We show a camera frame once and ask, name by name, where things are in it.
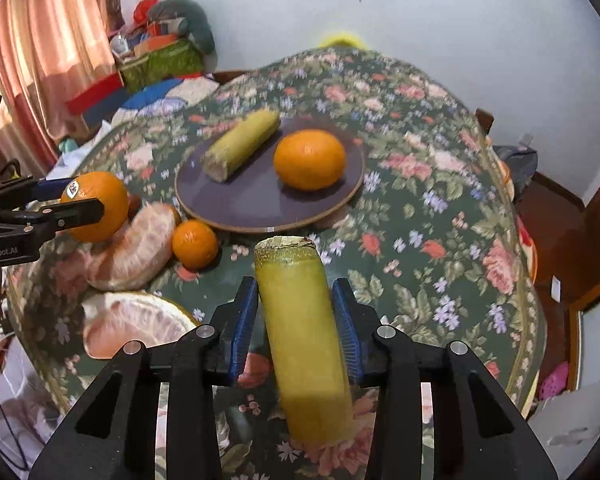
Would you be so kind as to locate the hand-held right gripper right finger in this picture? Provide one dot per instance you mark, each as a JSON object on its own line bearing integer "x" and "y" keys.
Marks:
{"x": 347, "y": 335}

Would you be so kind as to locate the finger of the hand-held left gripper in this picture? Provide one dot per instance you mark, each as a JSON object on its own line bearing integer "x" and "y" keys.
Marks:
{"x": 52, "y": 189}
{"x": 75, "y": 212}

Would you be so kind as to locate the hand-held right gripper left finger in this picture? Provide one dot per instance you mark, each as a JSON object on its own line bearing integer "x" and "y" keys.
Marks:
{"x": 245, "y": 330}

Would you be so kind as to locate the orange with sticker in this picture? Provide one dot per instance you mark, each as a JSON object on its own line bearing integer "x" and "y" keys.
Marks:
{"x": 105, "y": 195}

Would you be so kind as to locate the yellow sugarcane piece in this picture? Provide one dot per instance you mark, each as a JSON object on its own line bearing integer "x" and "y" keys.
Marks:
{"x": 240, "y": 147}
{"x": 300, "y": 335}

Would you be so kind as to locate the dark round plate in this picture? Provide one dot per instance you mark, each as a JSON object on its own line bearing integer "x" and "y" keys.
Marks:
{"x": 260, "y": 202}

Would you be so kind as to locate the peeled pomelo segment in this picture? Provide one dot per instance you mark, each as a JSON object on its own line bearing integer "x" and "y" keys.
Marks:
{"x": 135, "y": 255}
{"x": 130, "y": 325}

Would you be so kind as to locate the small tangerine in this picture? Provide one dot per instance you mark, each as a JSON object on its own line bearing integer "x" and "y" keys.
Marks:
{"x": 195, "y": 244}

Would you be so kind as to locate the red box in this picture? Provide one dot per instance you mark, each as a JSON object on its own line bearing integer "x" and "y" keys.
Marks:
{"x": 92, "y": 95}

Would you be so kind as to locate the floral tablecloth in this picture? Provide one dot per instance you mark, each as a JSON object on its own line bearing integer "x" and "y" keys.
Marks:
{"x": 405, "y": 210}

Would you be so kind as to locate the patchwork quilt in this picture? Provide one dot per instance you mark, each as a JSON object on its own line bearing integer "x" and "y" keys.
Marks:
{"x": 170, "y": 95}

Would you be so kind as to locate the pink curtain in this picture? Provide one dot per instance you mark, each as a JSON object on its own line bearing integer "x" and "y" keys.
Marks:
{"x": 45, "y": 35}

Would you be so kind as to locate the green patterned box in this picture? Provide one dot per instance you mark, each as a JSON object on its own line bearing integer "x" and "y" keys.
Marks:
{"x": 165, "y": 65}

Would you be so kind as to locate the orange box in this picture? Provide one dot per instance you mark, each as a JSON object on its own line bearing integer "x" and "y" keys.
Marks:
{"x": 155, "y": 46}

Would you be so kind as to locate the large orange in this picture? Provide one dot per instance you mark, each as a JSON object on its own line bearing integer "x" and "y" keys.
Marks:
{"x": 310, "y": 160}

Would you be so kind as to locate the red bag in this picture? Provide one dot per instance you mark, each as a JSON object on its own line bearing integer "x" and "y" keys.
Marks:
{"x": 144, "y": 11}

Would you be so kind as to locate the pink slipper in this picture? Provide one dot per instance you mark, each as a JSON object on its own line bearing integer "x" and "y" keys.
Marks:
{"x": 555, "y": 382}

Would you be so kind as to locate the grey backpack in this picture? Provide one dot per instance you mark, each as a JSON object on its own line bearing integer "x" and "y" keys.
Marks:
{"x": 517, "y": 170}

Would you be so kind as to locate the wooden door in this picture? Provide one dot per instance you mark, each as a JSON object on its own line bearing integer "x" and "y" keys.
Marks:
{"x": 597, "y": 240}

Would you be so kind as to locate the yellow chair back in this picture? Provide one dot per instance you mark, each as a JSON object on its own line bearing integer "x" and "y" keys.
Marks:
{"x": 342, "y": 40}

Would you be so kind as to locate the wooden post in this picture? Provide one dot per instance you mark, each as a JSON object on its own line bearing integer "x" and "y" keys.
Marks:
{"x": 485, "y": 121}

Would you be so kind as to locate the white wall socket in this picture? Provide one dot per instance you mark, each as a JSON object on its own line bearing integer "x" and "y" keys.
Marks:
{"x": 526, "y": 140}

